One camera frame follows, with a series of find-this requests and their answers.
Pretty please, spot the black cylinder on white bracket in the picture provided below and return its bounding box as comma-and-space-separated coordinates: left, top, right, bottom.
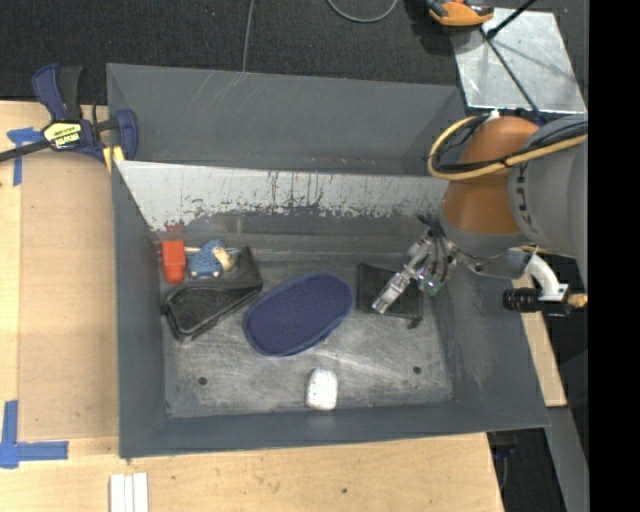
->
502, 248, 589, 319

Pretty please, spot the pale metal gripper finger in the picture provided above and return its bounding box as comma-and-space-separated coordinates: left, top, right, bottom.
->
371, 273, 404, 311
378, 278, 412, 316

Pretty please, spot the grey metal bin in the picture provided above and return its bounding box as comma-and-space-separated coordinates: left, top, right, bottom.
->
104, 62, 552, 459

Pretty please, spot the red-orange small block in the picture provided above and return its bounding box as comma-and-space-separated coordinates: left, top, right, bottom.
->
161, 239, 188, 285

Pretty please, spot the black flat square piece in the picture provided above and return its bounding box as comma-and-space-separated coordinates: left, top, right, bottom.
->
355, 262, 426, 330

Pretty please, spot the pale wood board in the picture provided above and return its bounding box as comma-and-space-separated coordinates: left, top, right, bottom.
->
17, 145, 122, 444

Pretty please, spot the blue toy with beige part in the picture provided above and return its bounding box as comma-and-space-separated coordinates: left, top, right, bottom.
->
186, 239, 236, 280

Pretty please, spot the white dotted small block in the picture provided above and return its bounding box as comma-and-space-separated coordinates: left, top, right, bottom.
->
305, 367, 339, 412

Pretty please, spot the dark blue oval pad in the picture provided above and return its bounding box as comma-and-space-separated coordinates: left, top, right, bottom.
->
242, 270, 355, 358

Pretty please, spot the black triangular tray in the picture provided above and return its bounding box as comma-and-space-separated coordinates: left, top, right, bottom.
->
159, 244, 265, 344

